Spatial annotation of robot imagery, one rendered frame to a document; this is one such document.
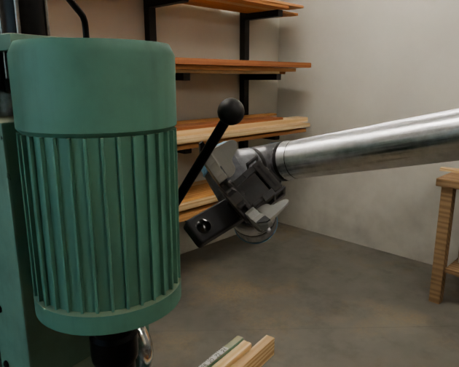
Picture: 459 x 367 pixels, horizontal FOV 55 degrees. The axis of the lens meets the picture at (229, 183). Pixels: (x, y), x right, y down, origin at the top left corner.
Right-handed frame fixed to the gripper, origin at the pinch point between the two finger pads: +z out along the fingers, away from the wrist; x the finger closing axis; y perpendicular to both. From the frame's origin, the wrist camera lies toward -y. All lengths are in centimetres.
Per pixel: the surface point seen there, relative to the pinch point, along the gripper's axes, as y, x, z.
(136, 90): -3.0, -7.3, 20.2
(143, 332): -25.3, 5.5, -17.4
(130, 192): -9.9, -1.3, 15.4
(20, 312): -31.1, -3.3, 3.0
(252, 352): -15.0, 19.4, -35.4
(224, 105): 5.1, -5.9, 8.1
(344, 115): 146, -75, -309
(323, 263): 46, 8, -312
